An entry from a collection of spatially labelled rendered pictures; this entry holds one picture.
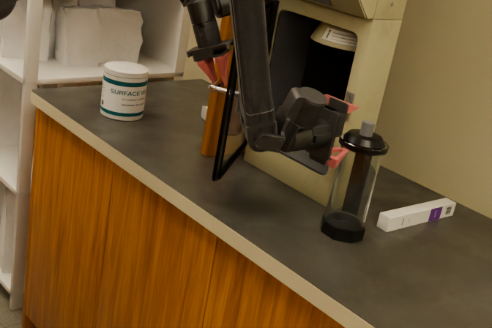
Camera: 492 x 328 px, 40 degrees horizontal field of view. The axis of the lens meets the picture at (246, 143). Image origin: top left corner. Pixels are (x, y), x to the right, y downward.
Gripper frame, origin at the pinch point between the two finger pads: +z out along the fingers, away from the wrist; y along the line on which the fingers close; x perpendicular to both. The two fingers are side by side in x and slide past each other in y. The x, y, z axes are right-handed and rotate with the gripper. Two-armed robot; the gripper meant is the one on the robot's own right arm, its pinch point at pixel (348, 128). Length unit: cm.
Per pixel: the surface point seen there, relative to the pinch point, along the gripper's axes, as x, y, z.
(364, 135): -1.3, -1.4, 4.0
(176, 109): 82, -25, 19
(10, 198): 141, -79, -8
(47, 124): 102, -34, -15
